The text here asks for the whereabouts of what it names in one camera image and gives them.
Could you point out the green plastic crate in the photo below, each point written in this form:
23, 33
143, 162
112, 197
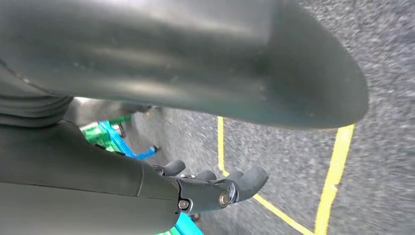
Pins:
94, 134

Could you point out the yellow floor tape outline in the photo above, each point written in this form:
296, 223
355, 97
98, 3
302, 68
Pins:
337, 162

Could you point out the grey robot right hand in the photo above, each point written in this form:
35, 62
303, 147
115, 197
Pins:
81, 188

